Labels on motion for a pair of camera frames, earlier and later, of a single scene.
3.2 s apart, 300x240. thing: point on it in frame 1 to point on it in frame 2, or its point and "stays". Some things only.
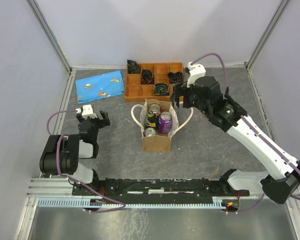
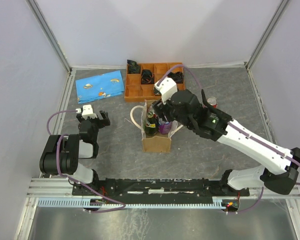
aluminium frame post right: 264,41 stays
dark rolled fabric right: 176,76 stays
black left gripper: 102,122 stays
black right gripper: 182,90 to 161,108
